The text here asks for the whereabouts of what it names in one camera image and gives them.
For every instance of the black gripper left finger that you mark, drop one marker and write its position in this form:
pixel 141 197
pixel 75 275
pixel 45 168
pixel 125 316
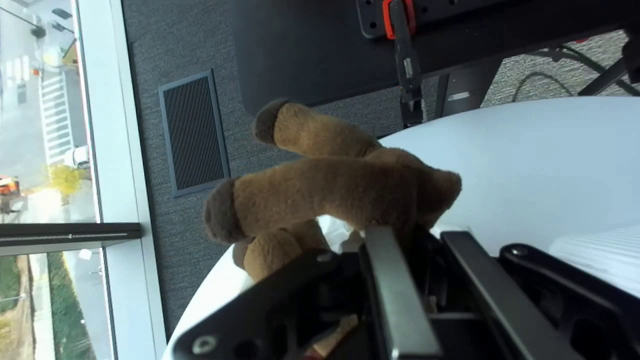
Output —
pixel 407 331

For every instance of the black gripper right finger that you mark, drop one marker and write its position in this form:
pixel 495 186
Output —
pixel 516 323

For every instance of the brown plush toy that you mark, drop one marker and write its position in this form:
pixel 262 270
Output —
pixel 270 217

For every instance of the dark floor vent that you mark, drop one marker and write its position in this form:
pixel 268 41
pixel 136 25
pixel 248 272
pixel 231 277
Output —
pixel 195 133

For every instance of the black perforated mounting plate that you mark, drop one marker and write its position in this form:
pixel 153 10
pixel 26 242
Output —
pixel 314 51

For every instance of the left orange black clamp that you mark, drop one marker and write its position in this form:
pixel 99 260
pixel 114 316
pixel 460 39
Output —
pixel 399 26

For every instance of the dark window rail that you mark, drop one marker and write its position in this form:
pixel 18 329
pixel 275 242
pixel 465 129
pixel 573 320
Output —
pixel 34 239

